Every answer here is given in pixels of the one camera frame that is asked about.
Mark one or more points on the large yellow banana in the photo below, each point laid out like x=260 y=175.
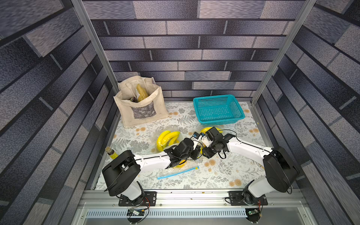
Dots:
x=204 y=130

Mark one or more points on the clear zip-top bag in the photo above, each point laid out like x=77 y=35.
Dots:
x=155 y=136
x=184 y=153

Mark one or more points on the yellow item in tote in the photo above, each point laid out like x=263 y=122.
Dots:
x=141 y=93

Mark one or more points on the beige canvas tote bag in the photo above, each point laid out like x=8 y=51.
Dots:
x=134 y=113

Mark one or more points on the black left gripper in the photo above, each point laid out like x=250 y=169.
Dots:
x=197 y=152

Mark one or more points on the yellow banana bunch left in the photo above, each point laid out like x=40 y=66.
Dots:
x=167 y=138

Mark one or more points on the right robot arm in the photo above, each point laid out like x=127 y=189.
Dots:
x=278 y=169

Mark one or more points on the teal plastic basket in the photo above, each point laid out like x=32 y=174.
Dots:
x=218 y=110

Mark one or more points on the small yellow glass bottle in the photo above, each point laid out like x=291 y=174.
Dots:
x=111 y=153

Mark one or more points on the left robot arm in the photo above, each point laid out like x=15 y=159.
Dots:
x=121 y=173

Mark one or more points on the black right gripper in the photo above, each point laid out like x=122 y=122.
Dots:
x=208 y=153

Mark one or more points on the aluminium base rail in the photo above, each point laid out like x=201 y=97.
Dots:
x=195 y=207

